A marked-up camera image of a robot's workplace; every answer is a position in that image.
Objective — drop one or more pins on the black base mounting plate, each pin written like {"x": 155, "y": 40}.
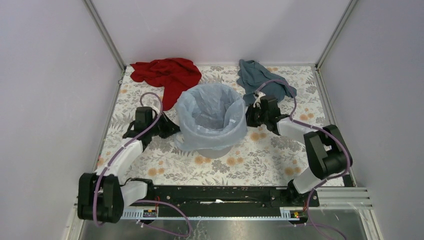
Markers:
{"x": 208, "y": 201}

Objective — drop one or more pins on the grey plastic trash bin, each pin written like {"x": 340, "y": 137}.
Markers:
{"x": 213, "y": 153}

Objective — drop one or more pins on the light blue plastic trash bag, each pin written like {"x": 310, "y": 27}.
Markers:
{"x": 210, "y": 116}

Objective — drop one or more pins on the blue-grey crumpled cloth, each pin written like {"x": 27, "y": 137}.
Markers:
{"x": 252, "y": 75}

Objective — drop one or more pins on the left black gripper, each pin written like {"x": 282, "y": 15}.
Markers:
{"x": 170, "y": 127}

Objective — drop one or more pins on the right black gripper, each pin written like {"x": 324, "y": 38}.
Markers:
{"x": 248, "y": 115}

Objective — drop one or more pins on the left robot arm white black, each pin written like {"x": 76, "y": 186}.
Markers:
{"x": 101, "y": 197}

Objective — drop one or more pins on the aluminium frame post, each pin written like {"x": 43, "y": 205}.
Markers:
{"x": 92, "y": 10}
{"x": 337, "y": 31}

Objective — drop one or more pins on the aluminium frame post left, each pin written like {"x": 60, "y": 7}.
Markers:
{"x": 92, "y": 10}

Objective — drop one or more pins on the floral patterned table mat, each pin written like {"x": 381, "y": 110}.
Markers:
{"x": 260, "y": 159}

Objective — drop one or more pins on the white slotted cable duct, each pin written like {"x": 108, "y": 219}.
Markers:
{"x": 149, "y": 214}

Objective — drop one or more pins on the aluminium frame post right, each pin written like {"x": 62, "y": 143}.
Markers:
{"x": 337, "y": 31}

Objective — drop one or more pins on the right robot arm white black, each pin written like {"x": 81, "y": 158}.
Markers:
{"x": 327, "y": 154}

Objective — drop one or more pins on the red crumpled cloth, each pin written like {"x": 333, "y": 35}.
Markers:
{"x": 175, "y": 75}

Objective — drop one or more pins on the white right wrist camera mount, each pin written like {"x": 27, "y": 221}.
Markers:
{"x": 258, "y": 95}

